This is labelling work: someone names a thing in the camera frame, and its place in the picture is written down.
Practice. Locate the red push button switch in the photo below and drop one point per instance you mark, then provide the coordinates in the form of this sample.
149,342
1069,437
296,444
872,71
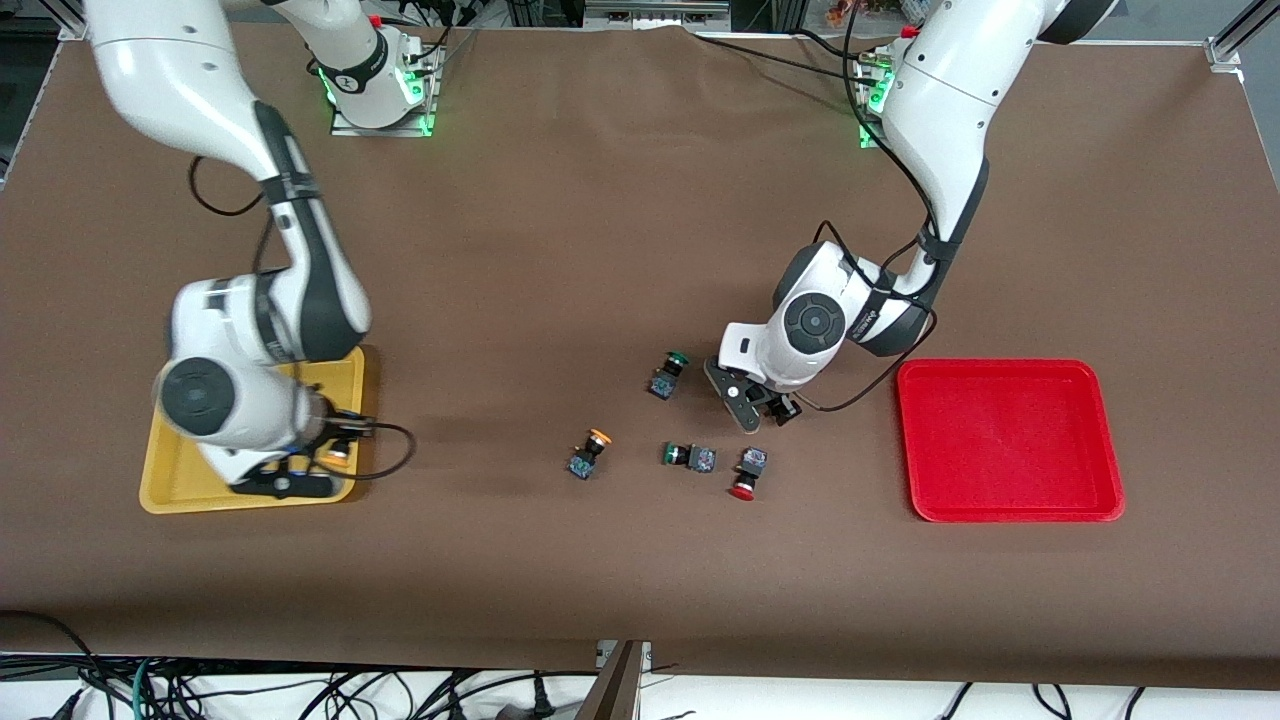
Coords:
750,463

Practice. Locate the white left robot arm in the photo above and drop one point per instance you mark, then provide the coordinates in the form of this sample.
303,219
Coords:
815,322

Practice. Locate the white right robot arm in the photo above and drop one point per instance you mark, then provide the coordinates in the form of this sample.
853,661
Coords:
200,395

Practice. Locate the yellow plastic tray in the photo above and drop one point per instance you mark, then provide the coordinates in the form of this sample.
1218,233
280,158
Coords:
180,495

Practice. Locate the brown table cover sheet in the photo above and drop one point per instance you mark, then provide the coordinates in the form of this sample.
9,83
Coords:
640,250

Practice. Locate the red plastic tray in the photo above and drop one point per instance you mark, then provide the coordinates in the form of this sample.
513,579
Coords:
1010,440

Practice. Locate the orange small object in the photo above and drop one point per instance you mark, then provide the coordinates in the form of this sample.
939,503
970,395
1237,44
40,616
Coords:
850,12

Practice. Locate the silver equipment box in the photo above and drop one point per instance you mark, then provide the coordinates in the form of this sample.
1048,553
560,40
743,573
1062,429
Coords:
655,12

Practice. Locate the green push button switch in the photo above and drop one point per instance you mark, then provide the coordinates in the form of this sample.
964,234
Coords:
662,383
700,459

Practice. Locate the metal table bracket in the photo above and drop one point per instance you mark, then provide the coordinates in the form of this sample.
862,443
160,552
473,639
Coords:
640,655

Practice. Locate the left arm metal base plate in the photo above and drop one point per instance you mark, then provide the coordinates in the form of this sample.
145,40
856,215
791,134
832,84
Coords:
872,125

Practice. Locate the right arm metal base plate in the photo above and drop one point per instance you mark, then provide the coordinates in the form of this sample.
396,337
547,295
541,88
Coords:
380,131

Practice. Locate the dark brown post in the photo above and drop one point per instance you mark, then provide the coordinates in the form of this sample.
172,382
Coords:
612,695

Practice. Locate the black equipment frame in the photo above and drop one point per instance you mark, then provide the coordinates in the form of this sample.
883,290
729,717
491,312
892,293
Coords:
545,12

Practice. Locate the aluminium frame profile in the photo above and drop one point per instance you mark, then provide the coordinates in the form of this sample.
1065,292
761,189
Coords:
70,25
1235,35

